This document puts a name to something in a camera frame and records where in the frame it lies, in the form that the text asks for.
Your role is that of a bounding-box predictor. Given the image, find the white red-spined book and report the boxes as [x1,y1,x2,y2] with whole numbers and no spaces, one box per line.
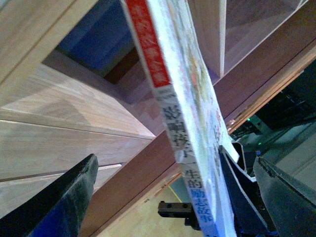
[121,0,238,237]

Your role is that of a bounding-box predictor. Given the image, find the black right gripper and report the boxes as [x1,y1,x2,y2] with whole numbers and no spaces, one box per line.
[158,145,274,237]

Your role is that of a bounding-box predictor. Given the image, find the left wooden shelf cabinet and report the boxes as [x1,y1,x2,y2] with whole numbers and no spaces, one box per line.
[0,0,316,237]

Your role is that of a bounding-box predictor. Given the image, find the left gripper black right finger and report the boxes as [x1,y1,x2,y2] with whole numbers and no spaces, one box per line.
[253,157,316,237]

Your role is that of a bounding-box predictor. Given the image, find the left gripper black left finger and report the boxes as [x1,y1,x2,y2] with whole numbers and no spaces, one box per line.
[0,154,98,237]

